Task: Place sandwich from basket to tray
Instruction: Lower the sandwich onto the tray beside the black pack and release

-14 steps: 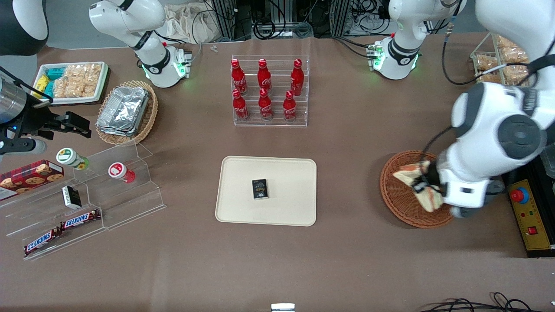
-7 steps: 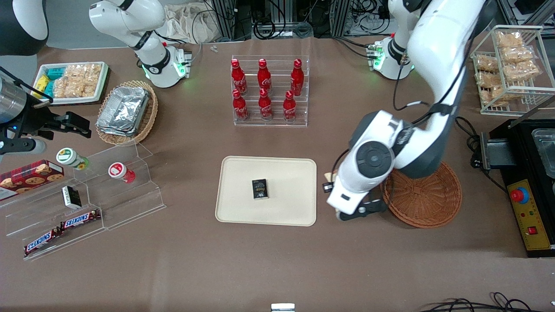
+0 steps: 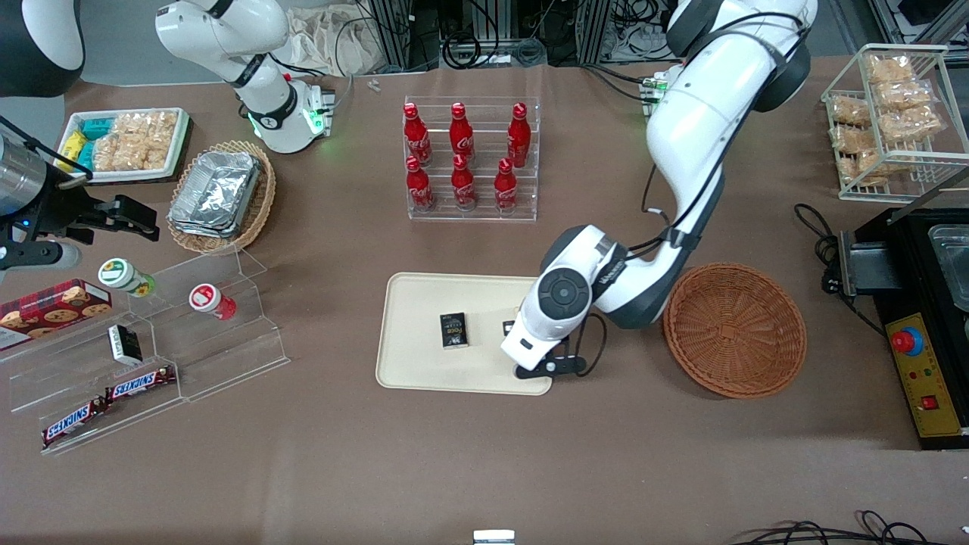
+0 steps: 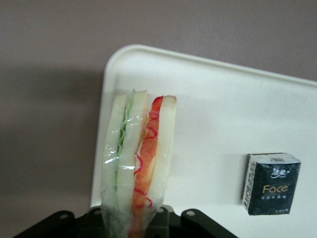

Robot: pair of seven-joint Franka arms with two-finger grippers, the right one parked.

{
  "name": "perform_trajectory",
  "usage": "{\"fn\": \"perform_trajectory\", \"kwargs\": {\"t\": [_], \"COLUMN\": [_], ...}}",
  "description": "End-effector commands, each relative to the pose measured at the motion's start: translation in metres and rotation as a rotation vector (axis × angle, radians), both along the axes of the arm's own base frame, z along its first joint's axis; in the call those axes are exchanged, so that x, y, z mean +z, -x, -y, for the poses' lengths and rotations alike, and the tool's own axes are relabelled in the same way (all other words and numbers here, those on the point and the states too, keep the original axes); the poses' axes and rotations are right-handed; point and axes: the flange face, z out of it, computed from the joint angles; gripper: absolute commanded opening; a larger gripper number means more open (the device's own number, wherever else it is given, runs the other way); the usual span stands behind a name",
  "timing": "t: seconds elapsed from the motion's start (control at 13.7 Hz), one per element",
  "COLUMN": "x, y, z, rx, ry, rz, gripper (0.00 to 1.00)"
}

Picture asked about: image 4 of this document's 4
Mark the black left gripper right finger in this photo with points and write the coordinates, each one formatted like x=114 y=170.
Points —
x=195 y=224

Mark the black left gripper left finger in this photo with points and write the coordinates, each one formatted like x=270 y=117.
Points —
x=64 y=225

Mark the triangle sandwich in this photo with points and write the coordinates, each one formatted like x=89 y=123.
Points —
x=143 y=161

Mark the beige plastic tray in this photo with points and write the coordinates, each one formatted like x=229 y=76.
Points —
x=223 y=111

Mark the black tissue pack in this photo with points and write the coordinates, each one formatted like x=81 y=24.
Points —
x=271 y=184

